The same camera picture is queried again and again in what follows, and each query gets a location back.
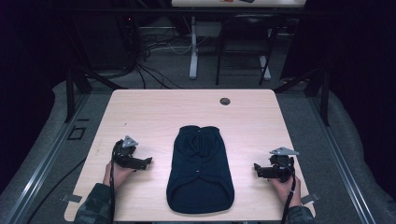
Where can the dark navy garment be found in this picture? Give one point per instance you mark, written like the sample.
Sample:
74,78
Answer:
199,174

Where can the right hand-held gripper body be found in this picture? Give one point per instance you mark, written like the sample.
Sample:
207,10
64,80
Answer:
281,165

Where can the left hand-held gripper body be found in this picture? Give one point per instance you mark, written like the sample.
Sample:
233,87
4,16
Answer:
124,152

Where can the black metal frame stand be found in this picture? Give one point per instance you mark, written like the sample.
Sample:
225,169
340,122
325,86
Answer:
77,84
314,87

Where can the white desk with legs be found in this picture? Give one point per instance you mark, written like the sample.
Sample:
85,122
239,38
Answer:
199,37

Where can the aluminium floor rail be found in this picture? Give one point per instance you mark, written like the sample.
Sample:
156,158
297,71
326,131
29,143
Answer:
342,161
40,168

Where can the black metal chair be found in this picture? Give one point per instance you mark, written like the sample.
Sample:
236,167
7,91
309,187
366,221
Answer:
246,40

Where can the round grey table grommet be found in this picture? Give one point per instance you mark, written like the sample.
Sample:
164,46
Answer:
224,101

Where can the person's right hand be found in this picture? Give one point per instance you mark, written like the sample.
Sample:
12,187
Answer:
285,189

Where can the person's left hand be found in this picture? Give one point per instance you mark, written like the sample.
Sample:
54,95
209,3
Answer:
117,174

